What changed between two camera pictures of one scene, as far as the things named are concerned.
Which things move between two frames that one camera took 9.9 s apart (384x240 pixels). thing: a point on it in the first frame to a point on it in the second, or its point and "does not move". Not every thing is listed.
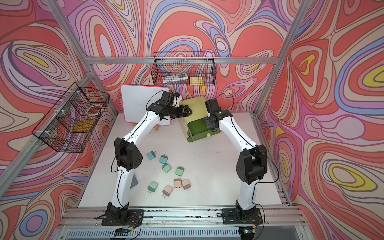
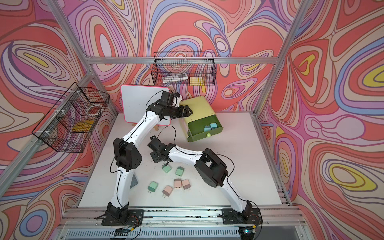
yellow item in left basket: x=84 y=126 does not move
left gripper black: x=180 y=113 does not move
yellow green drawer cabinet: x=194 y=122 does not move
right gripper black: x=209 y=124 to x=154 y=156
